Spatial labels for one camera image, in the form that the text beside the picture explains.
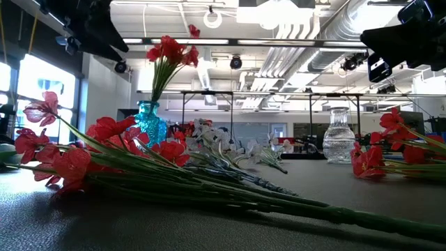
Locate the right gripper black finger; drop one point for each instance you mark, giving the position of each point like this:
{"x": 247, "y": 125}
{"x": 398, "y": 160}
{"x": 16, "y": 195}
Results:
{"x": 390, "y": 33}
{"x": 393, "y": 52}

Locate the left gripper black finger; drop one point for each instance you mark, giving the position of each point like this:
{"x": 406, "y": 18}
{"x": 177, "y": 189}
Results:
{"x": 99, "y": 50}
{"x": 108, "y": 31}

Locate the blue glass vase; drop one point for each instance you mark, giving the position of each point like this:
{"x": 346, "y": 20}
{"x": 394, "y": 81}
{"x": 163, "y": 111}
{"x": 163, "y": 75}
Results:
{"x": 150, "y": 122}

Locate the black background robot arm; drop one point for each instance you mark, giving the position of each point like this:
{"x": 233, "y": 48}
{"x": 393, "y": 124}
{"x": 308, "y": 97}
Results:
{"x": 306, "y": 144}

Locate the clear glass vase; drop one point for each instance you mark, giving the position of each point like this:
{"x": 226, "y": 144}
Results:
{"x": 338, "y": 139}

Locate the black cabinet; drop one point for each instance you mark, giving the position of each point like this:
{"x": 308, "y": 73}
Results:
{"x": 125, "y": 114}

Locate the black computer monitor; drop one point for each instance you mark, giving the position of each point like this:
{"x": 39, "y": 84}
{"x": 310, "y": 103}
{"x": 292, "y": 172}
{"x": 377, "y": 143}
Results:
{"x": 414, "y": 120}

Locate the black-legged folding table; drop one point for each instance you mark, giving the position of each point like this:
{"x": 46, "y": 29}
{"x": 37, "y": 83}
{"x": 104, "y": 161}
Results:
{"x": 205, "y": 92}
{"x": 334, "y": 95}

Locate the red plastic bin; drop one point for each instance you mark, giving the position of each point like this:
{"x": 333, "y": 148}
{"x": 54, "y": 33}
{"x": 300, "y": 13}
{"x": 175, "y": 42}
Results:
{"x": 286, "y": 140}

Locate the black ceiling camera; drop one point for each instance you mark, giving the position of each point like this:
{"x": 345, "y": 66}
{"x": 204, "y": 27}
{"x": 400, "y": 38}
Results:
{"x": 236, "y": 62}
{"x": 120, "y": 66}
{"x": 352, "y": 62}
{"x": 386, "y": 89}

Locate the silver air duct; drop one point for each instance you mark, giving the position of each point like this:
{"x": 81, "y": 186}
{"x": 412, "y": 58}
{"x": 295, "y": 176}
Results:
{"x": 343, "y": 28}

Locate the black overhead frame bar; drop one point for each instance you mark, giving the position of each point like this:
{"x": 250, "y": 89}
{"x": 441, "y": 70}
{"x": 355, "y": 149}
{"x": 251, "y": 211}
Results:
{"x": 278, "y": 42}

